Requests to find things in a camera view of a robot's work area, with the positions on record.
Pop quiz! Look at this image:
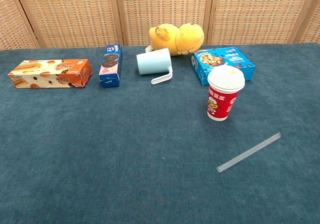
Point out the transparent plastic straw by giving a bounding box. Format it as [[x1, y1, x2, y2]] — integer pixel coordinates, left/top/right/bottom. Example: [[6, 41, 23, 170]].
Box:
[[216, 132, 282, 174]]

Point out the red paper cup white lid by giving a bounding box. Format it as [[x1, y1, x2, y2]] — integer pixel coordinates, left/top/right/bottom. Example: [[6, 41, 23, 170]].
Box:
[[206, 65, 246, 122]]

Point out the light blue plastic mug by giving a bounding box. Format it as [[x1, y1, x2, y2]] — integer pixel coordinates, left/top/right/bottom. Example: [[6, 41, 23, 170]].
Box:
[[136, 48, 174, 85]]

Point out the teal table cloth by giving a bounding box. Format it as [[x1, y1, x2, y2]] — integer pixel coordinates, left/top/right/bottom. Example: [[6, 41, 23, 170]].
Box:
[[0, 42, 320, 224]]

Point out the blue Oreo cookie box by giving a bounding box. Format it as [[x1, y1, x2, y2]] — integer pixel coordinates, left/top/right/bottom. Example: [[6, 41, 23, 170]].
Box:
[[98, 44, 124, 89]]

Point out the yellow plush toy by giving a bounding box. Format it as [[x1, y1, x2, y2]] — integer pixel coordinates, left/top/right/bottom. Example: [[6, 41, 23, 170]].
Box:
[[145, 23, 205, 57]]

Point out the blue chocolate chip cookie box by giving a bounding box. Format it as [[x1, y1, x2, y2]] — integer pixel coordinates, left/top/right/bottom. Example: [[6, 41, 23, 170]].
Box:
[[191, 47, 256, 86]]

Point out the woven rattan folding screen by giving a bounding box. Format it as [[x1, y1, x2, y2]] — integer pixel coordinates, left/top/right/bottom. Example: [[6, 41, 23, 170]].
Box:
[[0, 0, 320, 51]]

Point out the orange biscuit box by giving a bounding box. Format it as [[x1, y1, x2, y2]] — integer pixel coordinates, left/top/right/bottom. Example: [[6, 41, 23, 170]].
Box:
[[7, 59, 94, 89]]

